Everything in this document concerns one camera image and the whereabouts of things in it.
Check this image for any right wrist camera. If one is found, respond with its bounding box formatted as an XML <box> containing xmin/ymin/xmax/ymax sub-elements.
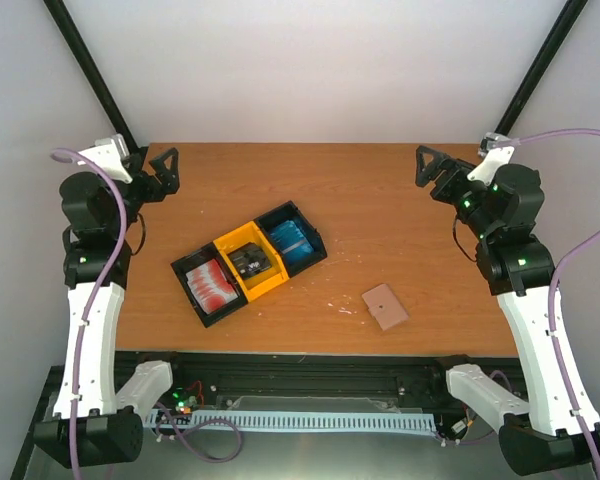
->
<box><xmin>467</xmin><ymin>132</ymin><xmax>520</xmax><ymax>186</ymax></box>

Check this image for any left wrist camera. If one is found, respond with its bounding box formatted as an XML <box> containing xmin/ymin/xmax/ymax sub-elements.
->
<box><xmin>79</xmin><ymin>134</ymin><xmax>132</xmax><ymax>184</ymax></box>

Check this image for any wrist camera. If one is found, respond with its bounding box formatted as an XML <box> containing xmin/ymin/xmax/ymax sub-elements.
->
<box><xmin>467</xmin><ymin>132</ymin><xmax>520</xmax><ymax>186</ymax></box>
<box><xmin>79</xmin><ymin>134</ymin><xmax>132</xmax><ymax>184</ymax></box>

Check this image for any right black frame post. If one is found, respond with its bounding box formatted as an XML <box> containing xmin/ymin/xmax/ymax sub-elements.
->
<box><xmin>495</xmin><ymin>0</ymin><xmax>589</xmax><ymax>136</ymax></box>

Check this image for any three-compartment card bin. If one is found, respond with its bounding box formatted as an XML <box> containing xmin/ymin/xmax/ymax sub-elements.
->
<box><xmin>171</xmin><ymin>201</ymin><xmax>327</xmax><ymax>328</ymax></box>

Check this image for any pink leather card holder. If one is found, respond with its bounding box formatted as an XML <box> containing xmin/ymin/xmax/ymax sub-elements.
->
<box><xmin>362</xmin><ymin>284</ymin><xmax>409</xmax><ymax>331</ymax></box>

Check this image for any left black frame post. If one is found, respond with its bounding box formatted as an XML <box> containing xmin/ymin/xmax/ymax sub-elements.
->
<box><xmin>43</xmin><ymin>0</ymin><xmax>148</xmax><ymax>157</ymax></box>

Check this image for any black frame post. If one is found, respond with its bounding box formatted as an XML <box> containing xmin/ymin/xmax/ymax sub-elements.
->
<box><xmin>43</xmin><ymin>0</ymin><xmax>148</xmax><ymax>157</ymax></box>
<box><xmin>495</xmin><ymin>0</ymin><xmax>589</xmax><ymax>136</ymax></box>

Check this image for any light blue cable duct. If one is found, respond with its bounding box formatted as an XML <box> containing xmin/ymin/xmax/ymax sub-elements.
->
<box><xmin>176</xmin><ymin>410</ymin><xmax>437</xmax><ymax>437</ymax></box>

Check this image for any red and white card stack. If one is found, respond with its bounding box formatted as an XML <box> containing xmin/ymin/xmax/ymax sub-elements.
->
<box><xmin>186</xmin><ymin>259</ymin><xmax>238</xmax><ymax>315</ymax></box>

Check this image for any black aluminium rail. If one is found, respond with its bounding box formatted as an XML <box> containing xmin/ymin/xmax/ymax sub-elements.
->
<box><xmin>114</xmin><ymin>352</ymin><xmax>528</xmax><ymax>413</ymax></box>

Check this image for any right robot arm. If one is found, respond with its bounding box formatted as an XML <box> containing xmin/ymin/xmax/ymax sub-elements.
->
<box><xmin>415</xmin><ymin>145</ymin><xmax>600</xmax><ymax>479</ymax></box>

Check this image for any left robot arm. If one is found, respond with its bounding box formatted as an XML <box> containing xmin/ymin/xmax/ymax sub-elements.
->
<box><xmin>33</xmin><ymin>145</ymin><xmax>188</xmax><ymax>478</ymax></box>

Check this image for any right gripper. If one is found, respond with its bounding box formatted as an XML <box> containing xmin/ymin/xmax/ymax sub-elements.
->
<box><xmin>414</xmin><ymin>144</ymin><xmax>495</xmax><ymax>240</ymax></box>

